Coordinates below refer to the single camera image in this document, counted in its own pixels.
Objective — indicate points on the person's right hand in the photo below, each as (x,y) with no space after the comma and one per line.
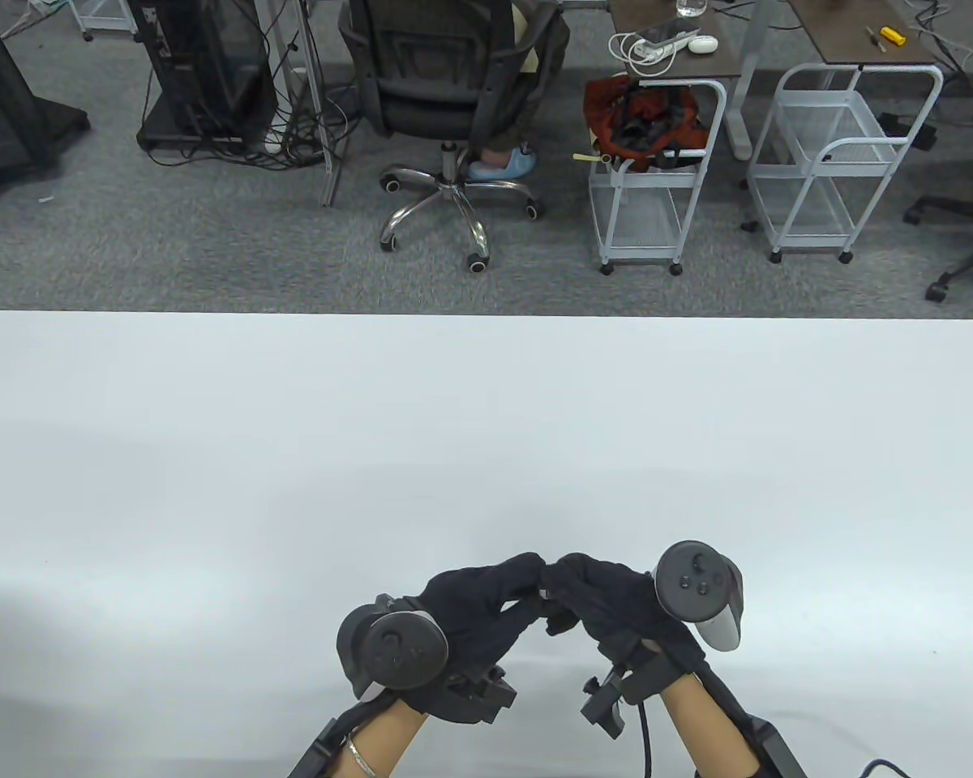
(608,596)

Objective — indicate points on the person's left hand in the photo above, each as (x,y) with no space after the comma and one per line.
(478,596)

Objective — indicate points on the black right forearm sensor box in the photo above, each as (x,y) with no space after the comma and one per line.
(770,750)

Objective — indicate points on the person's left forearm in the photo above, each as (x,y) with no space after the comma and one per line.
(381,737)

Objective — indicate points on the black left forearm sensor box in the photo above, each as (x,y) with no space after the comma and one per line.
(316,750)

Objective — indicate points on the person's right forearm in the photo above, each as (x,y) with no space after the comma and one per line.
(705,725)

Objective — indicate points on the grey right hand controller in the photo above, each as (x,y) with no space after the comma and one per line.
(693,579)

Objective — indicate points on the grey hand controller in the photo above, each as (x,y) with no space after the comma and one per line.
(397,648)
(693,579)

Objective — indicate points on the grey left hand controller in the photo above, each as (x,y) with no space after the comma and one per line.
(397,648)

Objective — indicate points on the yellow tag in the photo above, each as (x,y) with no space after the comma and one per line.
(588,158)

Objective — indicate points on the red and black bag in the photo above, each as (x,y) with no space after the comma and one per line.
(616,113)

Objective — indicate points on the black mesh office chair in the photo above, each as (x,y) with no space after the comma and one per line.
(438,81)

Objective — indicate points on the black chair base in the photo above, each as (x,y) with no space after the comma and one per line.
(957,207)

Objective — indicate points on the brown top desk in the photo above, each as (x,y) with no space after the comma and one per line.
(717,66)
(851,40)

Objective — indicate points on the black power adapter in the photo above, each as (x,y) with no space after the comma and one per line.
(924,136)

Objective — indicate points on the white power strip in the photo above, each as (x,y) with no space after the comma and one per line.
(669,40)

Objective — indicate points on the white round mouse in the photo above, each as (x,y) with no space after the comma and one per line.
(703,44)

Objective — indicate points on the clear water glass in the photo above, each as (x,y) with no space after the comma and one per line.
(691,8)

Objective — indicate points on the black computer tower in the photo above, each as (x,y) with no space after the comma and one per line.
(203,57)

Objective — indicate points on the small screwdriver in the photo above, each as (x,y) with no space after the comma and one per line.
(875,39)

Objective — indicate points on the yellow utility knife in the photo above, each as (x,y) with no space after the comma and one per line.
(893,35)

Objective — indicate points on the black rolling stand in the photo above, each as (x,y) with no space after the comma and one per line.
(0,97)

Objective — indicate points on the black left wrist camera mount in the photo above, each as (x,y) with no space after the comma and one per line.
(470,697)

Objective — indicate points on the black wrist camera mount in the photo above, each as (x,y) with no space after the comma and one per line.
(470,697)
(604,705)

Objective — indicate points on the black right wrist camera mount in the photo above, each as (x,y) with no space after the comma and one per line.
(604,705)

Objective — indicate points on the aluminium frame post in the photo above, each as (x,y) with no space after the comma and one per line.
(330,174)

